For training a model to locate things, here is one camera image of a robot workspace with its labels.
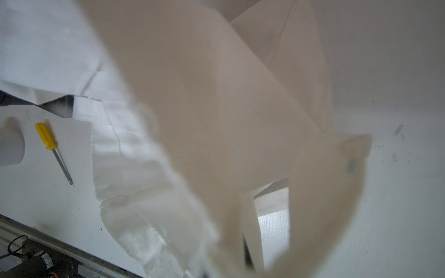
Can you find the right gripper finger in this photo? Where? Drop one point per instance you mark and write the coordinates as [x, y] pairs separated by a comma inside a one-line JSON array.
[[247, 256]]

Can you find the white printed tote bag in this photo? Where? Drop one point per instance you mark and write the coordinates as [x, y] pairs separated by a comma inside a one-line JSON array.
[[205, 132]]

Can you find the clear tape roll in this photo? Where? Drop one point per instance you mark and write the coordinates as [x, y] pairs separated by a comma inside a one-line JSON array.
[[12, 142]]

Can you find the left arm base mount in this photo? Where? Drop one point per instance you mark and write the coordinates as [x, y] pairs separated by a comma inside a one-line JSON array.
[[38, 261]]

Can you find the yellow handle screwdriver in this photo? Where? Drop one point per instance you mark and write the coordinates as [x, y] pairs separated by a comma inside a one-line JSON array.
[[50, 144]]

